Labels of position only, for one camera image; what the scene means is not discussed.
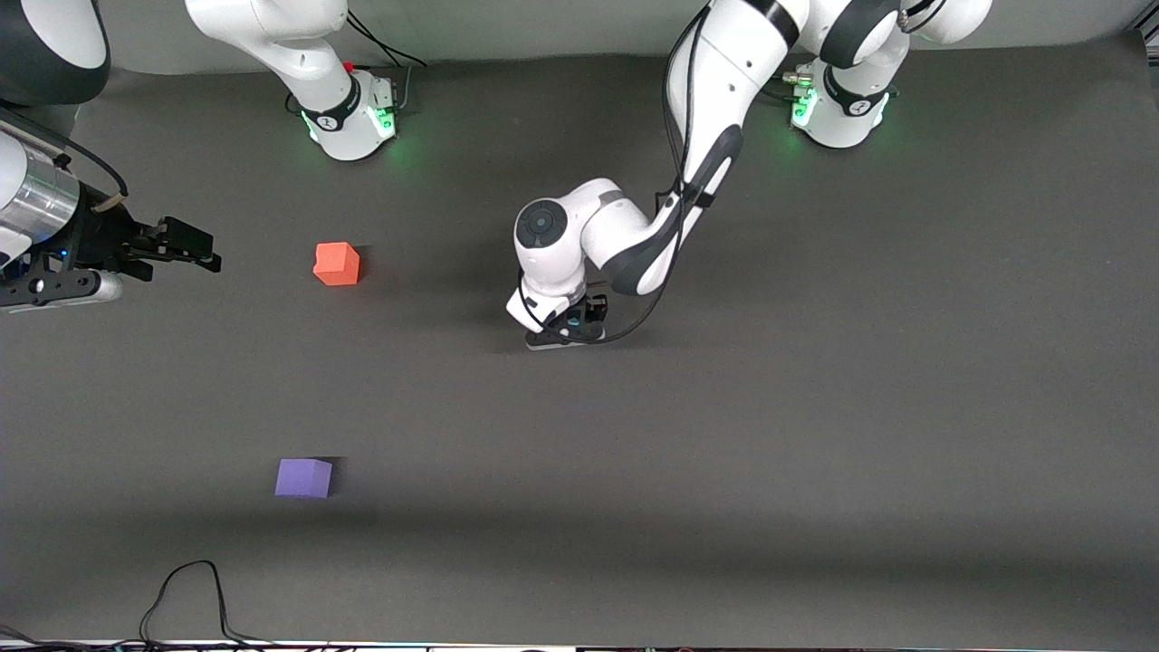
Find black left arm base cables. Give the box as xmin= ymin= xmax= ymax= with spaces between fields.
xmin=761 ymin=63 xmax=812 ymax=102

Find dark grey table mat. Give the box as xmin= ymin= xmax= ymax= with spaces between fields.
xmin=0 ymin=32 xmax=1159 ymax=649

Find black looped cable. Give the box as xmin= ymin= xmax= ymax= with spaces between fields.
xmin=139 ymin=560 xmax=274 ymax=649

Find black arm base cables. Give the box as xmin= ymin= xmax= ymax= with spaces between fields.
xmin=761 ymin=63 xmax=812 ymax=102
xmin=344 ymin=9 xmax=428 ymax=117

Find orange foam block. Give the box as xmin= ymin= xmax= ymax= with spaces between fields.
xmin=313 ymin=242 xmax=361 ymax=287

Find black right arm base cables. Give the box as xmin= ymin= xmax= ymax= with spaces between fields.
xmin=344 ymin=9 xmax=428 ymax=117

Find purple foam block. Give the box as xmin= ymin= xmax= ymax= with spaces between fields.
xmin=274 ymin=458 xmax=333 ymax=499

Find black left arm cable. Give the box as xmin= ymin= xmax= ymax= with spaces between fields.
xmin=518 ymin=0 xmax=725 ymax=348

